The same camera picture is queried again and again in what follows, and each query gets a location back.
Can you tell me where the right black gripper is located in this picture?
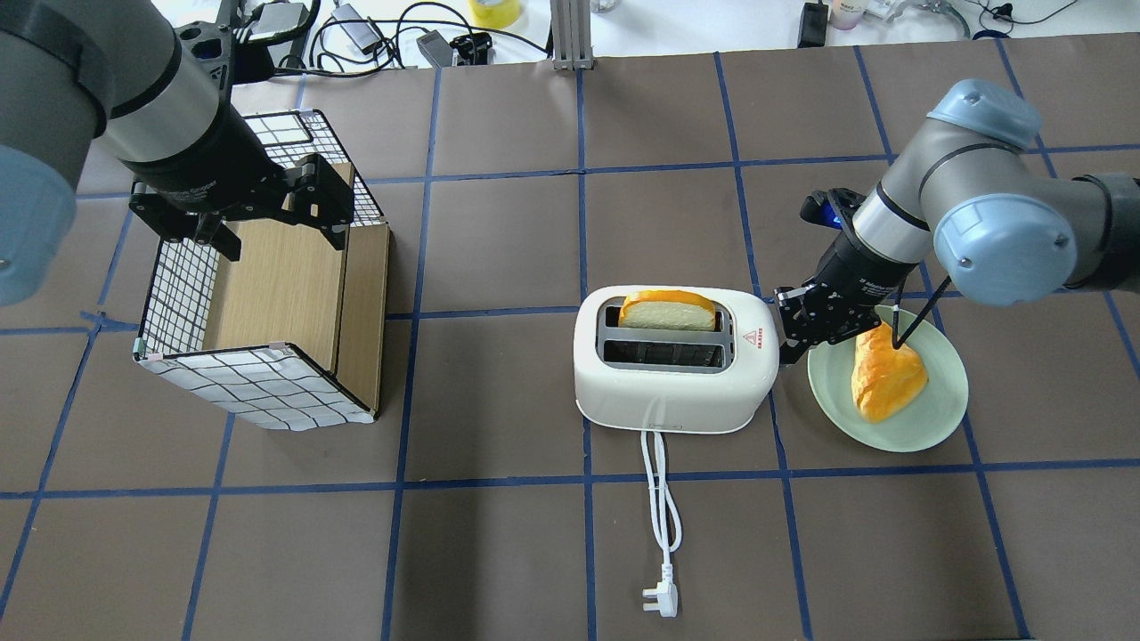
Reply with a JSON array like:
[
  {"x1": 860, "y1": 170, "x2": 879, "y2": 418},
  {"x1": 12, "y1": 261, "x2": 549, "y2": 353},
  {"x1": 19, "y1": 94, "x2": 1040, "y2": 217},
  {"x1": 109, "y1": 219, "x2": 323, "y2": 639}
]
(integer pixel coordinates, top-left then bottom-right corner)
[{"x1": 774, "y1": 188, "x2": 911, "y2": 364}]

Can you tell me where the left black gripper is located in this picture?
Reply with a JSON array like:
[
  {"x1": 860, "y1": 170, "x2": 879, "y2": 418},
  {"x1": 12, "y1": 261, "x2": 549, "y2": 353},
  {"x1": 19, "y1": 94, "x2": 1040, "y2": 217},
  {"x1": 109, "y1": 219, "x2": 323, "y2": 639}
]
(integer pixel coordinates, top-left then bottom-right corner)
[{"x1": 129, "y1": 151, "x2": 355, "y2": 261}]

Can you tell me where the white toaster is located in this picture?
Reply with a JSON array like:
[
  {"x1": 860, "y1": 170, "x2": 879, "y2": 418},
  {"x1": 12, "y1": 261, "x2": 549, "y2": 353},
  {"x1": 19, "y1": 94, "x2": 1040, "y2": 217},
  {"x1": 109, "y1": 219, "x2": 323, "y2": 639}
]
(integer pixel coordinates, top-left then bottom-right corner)
[{"x1": 573, "y1": 287, "x2": 780, "y2": 435}]

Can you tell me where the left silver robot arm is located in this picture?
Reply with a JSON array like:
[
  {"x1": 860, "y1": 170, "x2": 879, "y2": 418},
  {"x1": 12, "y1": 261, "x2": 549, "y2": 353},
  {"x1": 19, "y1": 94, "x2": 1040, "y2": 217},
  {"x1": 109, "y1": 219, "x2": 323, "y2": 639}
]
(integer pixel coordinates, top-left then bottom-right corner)
[{"x1": 1, "y1": 1, "x2": 355, "y2": 305}]

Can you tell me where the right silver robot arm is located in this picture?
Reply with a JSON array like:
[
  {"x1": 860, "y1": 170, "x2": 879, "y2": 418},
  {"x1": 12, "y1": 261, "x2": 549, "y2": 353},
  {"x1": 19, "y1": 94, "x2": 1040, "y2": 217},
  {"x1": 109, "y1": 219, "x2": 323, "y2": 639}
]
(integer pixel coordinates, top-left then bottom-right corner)
[{"x1": 775, "y1": 78, "x2": 1139, "y2": 366}]

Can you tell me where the bread slice in toaster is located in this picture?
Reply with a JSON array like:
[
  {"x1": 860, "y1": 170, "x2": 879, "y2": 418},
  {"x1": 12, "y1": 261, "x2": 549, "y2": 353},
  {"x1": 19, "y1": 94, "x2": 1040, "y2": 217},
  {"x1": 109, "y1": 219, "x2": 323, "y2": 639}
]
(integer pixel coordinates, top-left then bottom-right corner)
[{"x1": 616, "y1": 289, "x2": 717, "y2": 332}]

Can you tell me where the triangular orange pastry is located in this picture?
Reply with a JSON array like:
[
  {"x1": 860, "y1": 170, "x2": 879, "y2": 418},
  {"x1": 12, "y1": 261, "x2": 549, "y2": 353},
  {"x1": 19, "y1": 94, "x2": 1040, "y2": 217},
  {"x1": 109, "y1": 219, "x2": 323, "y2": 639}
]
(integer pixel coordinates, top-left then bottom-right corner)
[{"x1": 850, "y1": 324, "x2": 929, "y2": 425}]

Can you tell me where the checkered wooden storage box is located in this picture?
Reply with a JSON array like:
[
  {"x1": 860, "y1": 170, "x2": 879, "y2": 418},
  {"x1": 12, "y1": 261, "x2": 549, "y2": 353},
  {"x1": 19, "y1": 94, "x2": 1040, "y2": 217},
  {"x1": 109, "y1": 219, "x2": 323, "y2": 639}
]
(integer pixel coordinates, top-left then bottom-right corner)
[{"x1": 132, "y1": 109, "x2": 391, "y2": 431}]

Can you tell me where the light green plate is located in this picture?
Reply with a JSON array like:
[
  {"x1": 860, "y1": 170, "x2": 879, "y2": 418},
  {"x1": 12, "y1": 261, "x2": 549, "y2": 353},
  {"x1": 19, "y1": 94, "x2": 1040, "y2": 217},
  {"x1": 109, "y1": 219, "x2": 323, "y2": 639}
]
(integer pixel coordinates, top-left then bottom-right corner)
[{"x1": 809, "y1": 305, "x2": 969, "y2": 453}]

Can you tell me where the black power adapter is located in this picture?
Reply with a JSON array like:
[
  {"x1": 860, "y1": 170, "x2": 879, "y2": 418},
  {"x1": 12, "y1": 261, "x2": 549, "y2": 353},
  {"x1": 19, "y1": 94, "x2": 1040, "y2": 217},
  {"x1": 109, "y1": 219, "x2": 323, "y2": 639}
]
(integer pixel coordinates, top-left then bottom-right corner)
[{"x1": 795, "y1": 1, "x2": 829, "y2": 49}]

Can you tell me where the yellow tape roll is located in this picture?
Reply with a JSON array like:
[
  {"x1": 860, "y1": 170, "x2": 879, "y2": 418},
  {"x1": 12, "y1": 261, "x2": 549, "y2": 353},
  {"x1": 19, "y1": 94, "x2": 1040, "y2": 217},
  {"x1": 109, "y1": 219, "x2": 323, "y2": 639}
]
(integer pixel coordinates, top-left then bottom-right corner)
[{"x1": 469, "y1": 0, "x2": 522, "y2": 30}]

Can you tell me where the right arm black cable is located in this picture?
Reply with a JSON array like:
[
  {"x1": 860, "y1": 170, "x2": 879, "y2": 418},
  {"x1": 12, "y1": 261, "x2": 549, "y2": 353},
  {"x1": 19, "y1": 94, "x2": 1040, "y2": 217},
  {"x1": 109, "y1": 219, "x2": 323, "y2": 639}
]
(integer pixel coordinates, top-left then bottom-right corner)
[{"x1": 891, "y1": 276, "x2": 952, "y2": 350}]

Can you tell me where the white power cord with plug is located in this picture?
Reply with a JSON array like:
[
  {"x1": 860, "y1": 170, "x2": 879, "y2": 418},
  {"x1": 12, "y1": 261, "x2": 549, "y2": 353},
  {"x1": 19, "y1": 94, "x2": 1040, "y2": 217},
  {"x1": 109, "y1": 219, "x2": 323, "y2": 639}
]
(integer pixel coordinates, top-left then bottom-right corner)
[{"x1": 640, "y1": 427, "x2": 683, "y2": 618}]

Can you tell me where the aluminium frame post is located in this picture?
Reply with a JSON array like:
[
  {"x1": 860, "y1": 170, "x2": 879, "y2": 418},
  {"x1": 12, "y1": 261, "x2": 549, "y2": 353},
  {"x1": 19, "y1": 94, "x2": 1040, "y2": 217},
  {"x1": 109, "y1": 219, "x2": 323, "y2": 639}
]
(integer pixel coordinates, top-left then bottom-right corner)
[{"x1": 549, "y1": 0, "x2": 595, "y2": 70}]

